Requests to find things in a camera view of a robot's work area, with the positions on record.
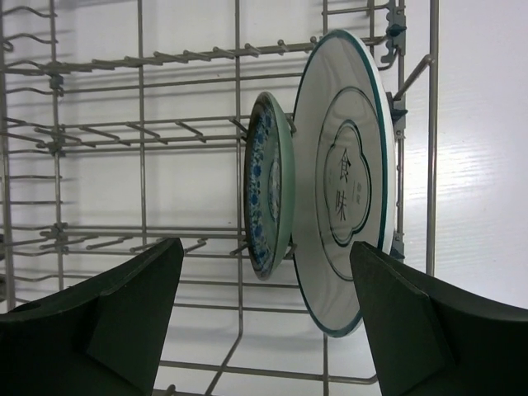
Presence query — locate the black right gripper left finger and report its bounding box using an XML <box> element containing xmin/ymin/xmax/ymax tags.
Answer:
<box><xmin>1</xmin><ymin>238</ymin><xmax>184</xmax><ymax>395</ymax></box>

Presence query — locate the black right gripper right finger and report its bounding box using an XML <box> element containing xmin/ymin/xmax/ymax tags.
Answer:
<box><xmin>350</xmin><ymin>242</ymin><xmax>527</xmax><ymax>395</ymax></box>

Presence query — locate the white plate teal rim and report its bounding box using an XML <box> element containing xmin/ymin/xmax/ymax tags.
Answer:
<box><xmin>292</xmin><ymin>30</ymin><xmax>397</xmax><ymax>337</ymax></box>

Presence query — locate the blue floral green plate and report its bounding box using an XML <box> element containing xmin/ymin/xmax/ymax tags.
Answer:
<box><xmin>243</xmin><ymin>92</ymin><xmax>295</xmax><ymax>281</ymax></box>

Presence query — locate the grey wire dish rack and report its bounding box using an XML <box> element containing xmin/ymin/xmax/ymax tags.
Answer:
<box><xmin>0</xmin><ymin>0</ymin><xmax>441</xmax><ymax>396</ymax></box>

